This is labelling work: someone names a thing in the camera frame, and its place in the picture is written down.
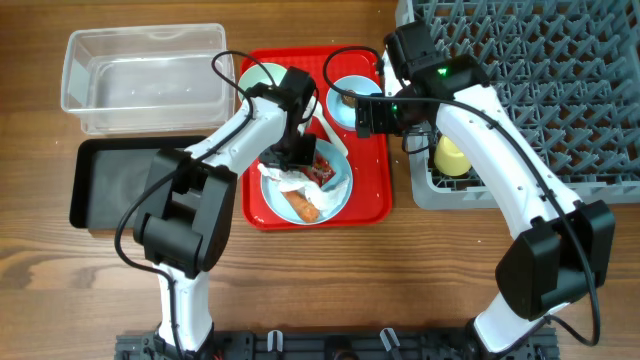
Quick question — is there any yellow plastic cup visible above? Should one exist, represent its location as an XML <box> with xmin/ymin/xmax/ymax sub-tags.
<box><xmin>434</xmin><ymin>136</ymin><xmax>472</xmax><ymax>177</ymax></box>

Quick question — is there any orange carrot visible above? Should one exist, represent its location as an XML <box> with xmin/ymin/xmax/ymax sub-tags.
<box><xmin>282</xmin><ymin>191</ymin><xmax>320</xmax><ymax>223</ymax></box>

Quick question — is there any green rice bowl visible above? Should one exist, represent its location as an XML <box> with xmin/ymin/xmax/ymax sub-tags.
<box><xmin>238</xmin><ymin>63</ymin><xmax>287</xmax><ymax>91</ymax></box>

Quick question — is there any light blue plate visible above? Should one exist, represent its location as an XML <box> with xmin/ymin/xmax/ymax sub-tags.
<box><xmin>258</xmin><ymin>140</ymin><xmax>354</xmax><ymax>226</ymax></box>

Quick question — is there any small light blue bowl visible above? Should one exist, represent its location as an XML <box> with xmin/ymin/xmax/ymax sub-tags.
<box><xmin>326</xmin><ymin>75</ymin><xmax>381</xmax><ymax>131</ymax></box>

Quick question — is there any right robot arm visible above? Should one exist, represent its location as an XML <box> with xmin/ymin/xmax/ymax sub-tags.
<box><xmin>355</xmin><ymin>21</ymin><xmax>615</xmax><ymax>359</ymax></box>

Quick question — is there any white napkin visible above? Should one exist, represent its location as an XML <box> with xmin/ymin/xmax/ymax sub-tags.
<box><xmin>257</xmin><ymin>164</ymin><xmax>351</xmax><ymax>215</ymax></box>

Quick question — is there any black tray bin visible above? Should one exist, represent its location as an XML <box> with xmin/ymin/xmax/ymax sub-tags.
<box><xmin>69</xmin><ymin>135</ymin><xmax>204</xmax><ymax>230</ymax></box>

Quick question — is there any white plastic spoon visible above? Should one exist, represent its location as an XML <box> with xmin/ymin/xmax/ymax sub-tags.
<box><xmin>303</xmin><ymin>96</ymin><xmax>348</xmax><ymax>157</ymax></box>

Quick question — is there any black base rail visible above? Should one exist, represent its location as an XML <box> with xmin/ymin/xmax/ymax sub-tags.
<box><xmin>114</xmin><ymin>327</ymin><xmax>560</xmax><ymax>360</ymax></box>

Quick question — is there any clear plastic bin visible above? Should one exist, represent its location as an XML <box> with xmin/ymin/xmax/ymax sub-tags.
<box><xmin>60</xmin><ymin>23</ymin><xmax>236</xmax><ymax>135</ymax></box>

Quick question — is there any grey dishwasher rack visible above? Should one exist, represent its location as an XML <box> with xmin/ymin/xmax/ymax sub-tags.
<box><xmin>395</xmin><ymin>0</ymin><xmax>639</xmax><ymax>204</ymax></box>

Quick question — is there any red snack wrapper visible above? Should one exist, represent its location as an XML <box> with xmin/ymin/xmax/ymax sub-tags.
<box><xmin>309</xmin><ymin>153</ymin><xmax>335</xmax><ymax>187</ymax></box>

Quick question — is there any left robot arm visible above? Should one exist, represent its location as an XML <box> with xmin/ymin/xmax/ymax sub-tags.
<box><xmin>114</xmin><ymin>67</ymin><xmax>317</xmax><ymax>359</ymax></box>

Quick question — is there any red plastic tray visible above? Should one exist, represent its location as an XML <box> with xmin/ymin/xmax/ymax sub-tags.
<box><xmin>241</xmin><ymin>45</ymin><xmax>392</xmax><ymax>231</ymax></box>

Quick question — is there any brown food ball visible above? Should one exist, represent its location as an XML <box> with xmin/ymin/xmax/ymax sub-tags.
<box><xmin>341</xmin><ymin>90</ymin><xmax>357</xmax><ymax>109</ymax></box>

